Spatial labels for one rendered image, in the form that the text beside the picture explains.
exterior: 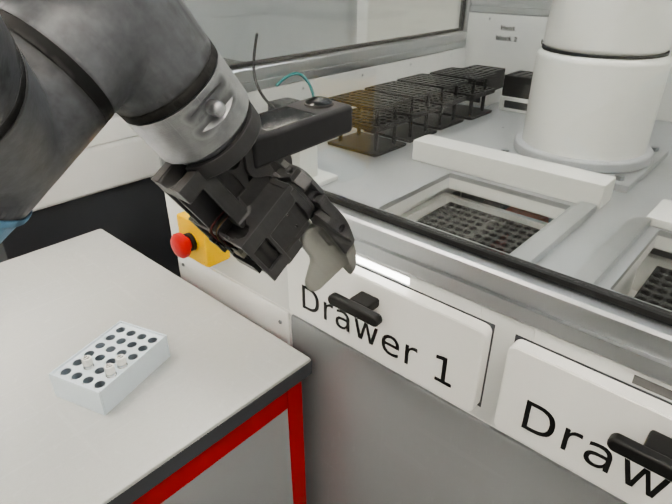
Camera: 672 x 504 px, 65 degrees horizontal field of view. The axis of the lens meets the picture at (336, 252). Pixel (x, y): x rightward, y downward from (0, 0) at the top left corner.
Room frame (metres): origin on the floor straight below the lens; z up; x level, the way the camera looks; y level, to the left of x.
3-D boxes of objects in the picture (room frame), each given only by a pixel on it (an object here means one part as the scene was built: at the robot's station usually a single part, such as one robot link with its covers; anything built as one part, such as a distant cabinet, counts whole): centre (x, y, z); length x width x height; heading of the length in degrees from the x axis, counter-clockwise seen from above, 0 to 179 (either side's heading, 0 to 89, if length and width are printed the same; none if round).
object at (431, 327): (0.53, -0.05, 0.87); 0.29 x 0.02 x 0.11; 48
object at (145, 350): (0.55, 0.30, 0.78); 0.12 x 0.08 x 0.04; 156
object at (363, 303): (0.51, -0.03, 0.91); 0.07 x 0.04 x 0.01; 48
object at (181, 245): (0.71, 0.23, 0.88); 0.04 x 0.03 x 0.04; 48
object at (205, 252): (0.74, 0.21, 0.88); 0.07 x 0.05 x 0.07; 48
